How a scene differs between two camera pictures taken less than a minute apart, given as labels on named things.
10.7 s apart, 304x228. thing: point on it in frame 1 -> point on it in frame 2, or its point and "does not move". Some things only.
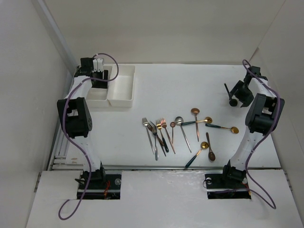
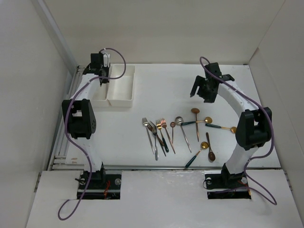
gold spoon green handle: (233, 129) does not move
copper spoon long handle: (195, 110) does not move
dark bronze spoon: (212, 156) does not move
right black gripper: (246, 100) -> (199, 81)
